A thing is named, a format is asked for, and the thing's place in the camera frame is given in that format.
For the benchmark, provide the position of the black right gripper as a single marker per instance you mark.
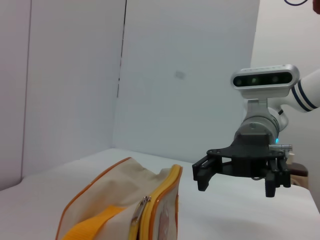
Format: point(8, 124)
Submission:
point(250, 155)

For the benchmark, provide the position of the beige orange-trimmed food bag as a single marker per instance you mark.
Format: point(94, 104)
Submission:
point(105, 197)

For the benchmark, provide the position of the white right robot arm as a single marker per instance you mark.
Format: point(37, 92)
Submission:
point(306, 95)

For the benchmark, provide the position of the silver zipper pull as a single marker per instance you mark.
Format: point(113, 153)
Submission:
point(139, 212)

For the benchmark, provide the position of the small white cup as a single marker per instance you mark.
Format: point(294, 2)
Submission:
point(290, 158)

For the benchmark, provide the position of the brown wooden furniture piece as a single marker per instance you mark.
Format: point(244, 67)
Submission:
point(300, 173)

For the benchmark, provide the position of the dark red object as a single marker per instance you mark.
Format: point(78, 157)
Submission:
point(317, 6)

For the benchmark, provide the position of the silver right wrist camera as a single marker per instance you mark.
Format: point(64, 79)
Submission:
point(262, 80)

